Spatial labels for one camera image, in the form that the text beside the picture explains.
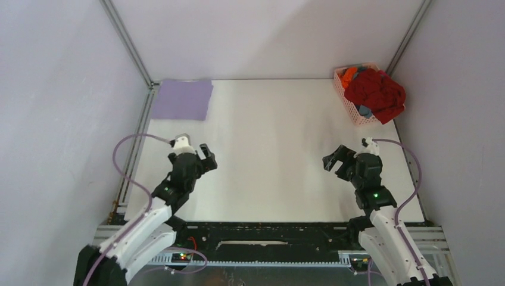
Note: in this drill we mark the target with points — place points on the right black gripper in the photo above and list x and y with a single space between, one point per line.
342 154

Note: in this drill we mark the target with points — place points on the corner aluminium post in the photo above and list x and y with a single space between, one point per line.
409 34
121 29

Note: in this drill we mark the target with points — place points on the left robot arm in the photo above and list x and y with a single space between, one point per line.
154 228

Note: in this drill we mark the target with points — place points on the red t shirt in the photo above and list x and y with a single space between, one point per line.
371 88

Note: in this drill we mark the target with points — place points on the right corner aluminium post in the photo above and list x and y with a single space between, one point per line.
409 34

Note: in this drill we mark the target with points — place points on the pink laundry basket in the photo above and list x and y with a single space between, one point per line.
350 107

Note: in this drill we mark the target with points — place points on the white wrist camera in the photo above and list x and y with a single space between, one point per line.
182 144
370 146

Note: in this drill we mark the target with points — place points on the orange t shirt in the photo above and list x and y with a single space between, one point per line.
347 76

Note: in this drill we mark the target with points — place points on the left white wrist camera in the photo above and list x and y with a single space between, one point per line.
182 144

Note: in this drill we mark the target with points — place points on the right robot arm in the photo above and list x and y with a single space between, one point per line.
380 231

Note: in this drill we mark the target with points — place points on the aluminium frame rail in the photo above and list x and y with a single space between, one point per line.
173 255

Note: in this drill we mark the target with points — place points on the left corner aluminium post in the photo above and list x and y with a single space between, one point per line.
121 29

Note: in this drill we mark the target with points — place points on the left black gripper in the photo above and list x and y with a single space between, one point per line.
207 164

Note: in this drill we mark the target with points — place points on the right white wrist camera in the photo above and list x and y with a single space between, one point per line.
370 146

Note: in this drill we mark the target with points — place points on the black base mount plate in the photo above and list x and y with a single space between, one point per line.
269 242

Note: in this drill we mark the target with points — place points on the grey blue garment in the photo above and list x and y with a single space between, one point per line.
364 111

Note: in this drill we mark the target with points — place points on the lavender t shirt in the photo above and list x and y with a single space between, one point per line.
182 100

